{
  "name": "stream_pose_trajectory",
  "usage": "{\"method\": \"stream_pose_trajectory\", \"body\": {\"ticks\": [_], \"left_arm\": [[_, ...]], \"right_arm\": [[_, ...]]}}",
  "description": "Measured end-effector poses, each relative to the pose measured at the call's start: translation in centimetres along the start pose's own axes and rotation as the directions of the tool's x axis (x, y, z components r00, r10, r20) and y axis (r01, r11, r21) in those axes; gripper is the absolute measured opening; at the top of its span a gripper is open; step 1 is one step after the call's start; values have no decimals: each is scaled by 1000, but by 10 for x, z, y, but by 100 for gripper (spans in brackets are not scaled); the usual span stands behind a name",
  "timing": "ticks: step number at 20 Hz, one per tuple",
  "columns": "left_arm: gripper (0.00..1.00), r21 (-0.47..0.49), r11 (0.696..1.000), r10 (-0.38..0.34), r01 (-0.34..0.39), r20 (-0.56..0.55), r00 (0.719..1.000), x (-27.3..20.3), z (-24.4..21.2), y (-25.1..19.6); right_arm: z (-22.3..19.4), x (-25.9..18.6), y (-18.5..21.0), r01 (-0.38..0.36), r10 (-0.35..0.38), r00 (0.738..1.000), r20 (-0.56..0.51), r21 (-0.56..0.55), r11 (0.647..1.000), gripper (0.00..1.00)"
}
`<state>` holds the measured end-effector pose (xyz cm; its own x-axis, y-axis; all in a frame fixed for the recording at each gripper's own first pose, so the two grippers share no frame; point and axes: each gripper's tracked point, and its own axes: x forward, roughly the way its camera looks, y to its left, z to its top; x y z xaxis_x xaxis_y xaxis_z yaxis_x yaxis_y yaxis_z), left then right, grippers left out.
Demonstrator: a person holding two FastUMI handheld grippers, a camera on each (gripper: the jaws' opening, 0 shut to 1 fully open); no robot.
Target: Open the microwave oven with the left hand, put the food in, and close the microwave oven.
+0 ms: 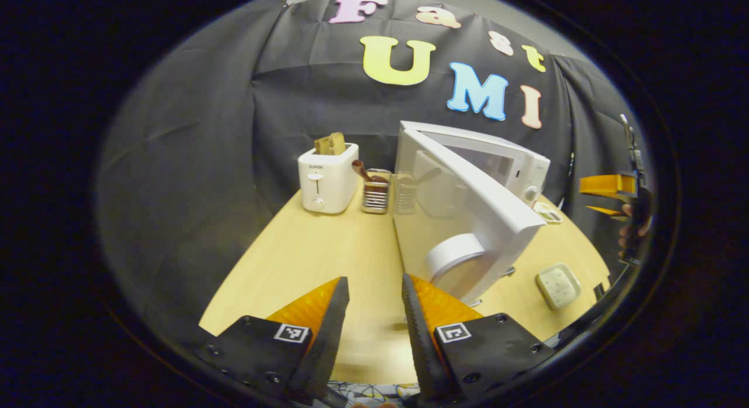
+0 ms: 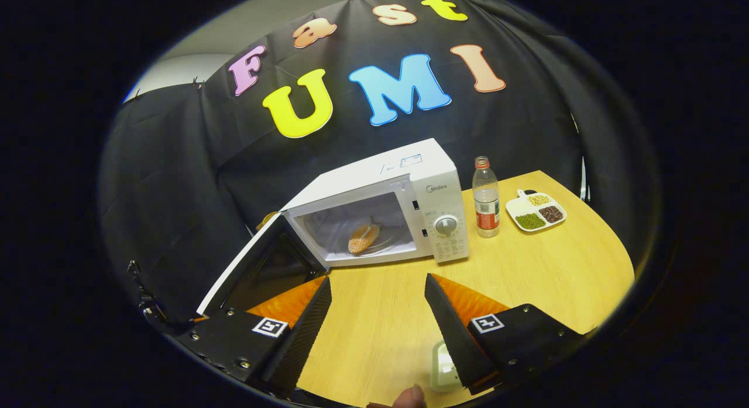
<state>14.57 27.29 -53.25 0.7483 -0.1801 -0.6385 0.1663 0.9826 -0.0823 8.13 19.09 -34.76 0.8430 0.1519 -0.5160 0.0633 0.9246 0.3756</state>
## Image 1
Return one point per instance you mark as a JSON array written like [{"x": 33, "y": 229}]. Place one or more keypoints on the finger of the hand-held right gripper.
[
  {"x": 605, "y": 210},
  {"x": 605, "y": 184}
]

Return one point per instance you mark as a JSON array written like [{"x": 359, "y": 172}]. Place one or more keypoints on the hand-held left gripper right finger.
[{"x": 418, "y": 343}]

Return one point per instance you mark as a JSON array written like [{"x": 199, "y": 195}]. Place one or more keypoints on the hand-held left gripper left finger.
[{"x": 327, "y": 343}]

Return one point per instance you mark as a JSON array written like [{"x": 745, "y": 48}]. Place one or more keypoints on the white microwave oven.
[{"x": 497, "y": 215}]

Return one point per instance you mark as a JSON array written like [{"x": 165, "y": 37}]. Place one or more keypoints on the white plate with dark food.
[{"x": 547, "y": 213}]

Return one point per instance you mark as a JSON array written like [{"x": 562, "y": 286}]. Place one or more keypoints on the cream rectangular plate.
[{"x": 559, "y": 286}]

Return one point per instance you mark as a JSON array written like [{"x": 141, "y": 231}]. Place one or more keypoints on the white toaster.
[{"x": 327, "y": 182}]

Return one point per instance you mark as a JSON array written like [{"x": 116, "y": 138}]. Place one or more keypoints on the brown wooden spoon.
[{"x": 364, "y": 171}]

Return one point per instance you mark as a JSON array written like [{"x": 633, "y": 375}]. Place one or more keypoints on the brown toast slices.
[{"x": 330, "y": 144}]

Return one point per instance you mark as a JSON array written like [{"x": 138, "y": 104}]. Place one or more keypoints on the black backdrop cloth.
[{"x": 187, "y": 162}]

